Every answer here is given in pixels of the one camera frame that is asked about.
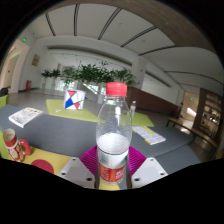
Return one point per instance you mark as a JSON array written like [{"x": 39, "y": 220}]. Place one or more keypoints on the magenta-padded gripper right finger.
[{"x": 148, "y": 170}]

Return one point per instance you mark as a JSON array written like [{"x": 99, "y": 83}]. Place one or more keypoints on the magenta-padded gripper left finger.
[{"x": 75, "y": 171}]

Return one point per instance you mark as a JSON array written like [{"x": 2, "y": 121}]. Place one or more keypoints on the clear red-capped water bottle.
[{"x": 113, "y": 150}]

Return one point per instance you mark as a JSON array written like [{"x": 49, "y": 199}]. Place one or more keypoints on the flat round red coaster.
[{"x": 42, "y": 166}]

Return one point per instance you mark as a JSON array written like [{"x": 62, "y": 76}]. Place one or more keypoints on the yellow and white booklet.
[{"x": 148, "y": 135}]

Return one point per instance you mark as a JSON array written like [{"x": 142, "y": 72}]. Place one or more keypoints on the grey curved seat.
[{"x": 176, "y": 148}]

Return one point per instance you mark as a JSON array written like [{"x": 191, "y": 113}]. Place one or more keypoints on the grey-topped green curved seat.
[{"x": 60, "y": 135}]

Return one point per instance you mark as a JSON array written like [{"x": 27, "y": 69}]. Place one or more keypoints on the small green ottoman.
[{"x": 143, "y": 120}]

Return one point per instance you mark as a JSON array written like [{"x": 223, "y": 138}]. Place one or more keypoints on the wooden bench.
[{"x": 193, "y": 131}]

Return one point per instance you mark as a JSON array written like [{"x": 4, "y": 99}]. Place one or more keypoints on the red and white mug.
[{"x": 13, "y": 146}]

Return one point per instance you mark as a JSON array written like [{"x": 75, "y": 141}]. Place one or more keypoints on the white cube with coloured triangles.
[{"x": 74, "y": 99}]

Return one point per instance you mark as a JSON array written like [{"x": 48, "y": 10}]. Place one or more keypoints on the white printed magazine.
[{"x": 25, "y": 116}]

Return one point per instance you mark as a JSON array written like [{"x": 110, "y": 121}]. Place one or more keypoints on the wooden shelf unit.
[{"x": 210, "y": 111}]

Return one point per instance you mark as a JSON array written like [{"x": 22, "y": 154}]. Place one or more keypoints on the red fire extinguisher cabinet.
[{"x": 28, "y": 85}]

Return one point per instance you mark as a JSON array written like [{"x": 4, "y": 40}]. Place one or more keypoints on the row of green potted plants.
[{"x": 90, "y": 73}]

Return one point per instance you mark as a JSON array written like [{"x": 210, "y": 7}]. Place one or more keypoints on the green armchair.
[{"x": 3, "y": 101}]

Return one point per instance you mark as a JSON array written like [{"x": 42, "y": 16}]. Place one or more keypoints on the framed wall picture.
[{"x": 35, "y": 60}]

